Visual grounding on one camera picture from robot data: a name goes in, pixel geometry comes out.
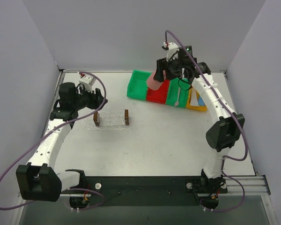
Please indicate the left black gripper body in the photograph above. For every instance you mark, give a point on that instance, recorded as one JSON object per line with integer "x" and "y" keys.
{"x": 96, "y": 98}

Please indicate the pink cup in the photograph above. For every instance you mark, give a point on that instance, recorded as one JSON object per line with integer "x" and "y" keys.
{"x": 152, "y": 83}

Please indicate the clear rack with brown ends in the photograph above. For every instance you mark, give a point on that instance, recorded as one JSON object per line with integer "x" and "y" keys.
{"x": 111, "y": 119}

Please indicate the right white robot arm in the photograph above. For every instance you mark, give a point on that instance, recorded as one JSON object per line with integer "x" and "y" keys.
{"x": 225, "y": 131}

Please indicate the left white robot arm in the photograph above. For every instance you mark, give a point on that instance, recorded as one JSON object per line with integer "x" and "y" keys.
{"x": 43, "y": 160}

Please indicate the clear textured acrylic tray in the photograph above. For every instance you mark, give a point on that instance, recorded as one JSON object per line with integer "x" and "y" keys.
{"x": 88, "y": 124}

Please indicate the toothpaste tube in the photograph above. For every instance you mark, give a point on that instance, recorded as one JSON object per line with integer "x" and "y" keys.
{"x": 195, "y": 99}

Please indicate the green bin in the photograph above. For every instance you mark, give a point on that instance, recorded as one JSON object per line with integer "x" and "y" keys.
{"x": 137, "y": 87}
{"x": 172, "y": 92}

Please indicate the red bin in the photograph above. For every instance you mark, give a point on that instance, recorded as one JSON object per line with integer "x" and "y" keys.
{"x": 160, "y": 95}

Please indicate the far green bin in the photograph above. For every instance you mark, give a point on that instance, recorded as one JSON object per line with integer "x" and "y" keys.
{"x": 137, "y": 87}

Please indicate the yellow bin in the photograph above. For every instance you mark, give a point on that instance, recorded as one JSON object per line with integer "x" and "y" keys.
{"x": 200, "y": 108}

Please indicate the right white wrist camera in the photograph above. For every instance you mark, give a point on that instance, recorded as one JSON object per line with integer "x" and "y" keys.
{"x": 172, "y": 50}

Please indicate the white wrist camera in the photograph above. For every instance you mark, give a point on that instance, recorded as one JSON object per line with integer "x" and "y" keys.
{"x": 87, "y": 81}
{"x": 172, "y": 50}

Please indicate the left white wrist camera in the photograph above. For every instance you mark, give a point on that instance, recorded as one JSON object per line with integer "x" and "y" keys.
{"x": 87, "y": 81}

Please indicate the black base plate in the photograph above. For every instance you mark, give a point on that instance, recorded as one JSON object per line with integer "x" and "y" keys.
{"x": 147, "y": 191}

